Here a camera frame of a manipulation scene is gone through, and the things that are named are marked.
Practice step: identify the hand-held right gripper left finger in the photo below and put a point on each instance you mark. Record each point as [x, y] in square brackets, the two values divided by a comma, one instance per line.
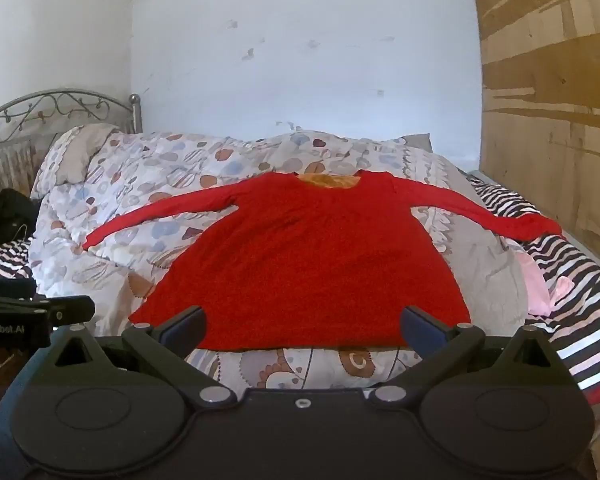
[186, 329]

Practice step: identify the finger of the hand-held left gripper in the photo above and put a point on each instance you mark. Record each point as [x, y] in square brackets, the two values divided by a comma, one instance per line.
[72, 308]

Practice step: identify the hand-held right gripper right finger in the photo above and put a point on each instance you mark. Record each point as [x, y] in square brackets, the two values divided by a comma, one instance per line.
[417, 329]

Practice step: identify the red long-sleeved sweater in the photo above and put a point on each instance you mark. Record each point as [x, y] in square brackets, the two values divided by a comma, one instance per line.
[305, 260]

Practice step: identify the black bag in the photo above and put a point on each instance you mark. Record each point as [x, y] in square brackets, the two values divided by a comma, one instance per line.
[5, 215]

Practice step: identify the pink cloth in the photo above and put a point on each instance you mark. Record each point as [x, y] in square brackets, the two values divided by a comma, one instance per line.
[535, 285]

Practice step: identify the grey patterned pillow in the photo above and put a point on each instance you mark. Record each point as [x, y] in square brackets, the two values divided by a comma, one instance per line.
[77, 150]

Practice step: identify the patterned white duvet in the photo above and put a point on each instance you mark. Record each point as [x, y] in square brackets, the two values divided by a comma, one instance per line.
[180, 170]

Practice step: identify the black and white striped sheet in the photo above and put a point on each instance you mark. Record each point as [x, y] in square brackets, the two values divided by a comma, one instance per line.
[570, 270]

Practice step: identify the plain grey pillow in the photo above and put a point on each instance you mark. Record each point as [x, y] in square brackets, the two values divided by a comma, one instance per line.
[417, 142]

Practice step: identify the metal scrollwork headboard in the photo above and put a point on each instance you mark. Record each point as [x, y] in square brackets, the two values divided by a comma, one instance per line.
[135, 110]

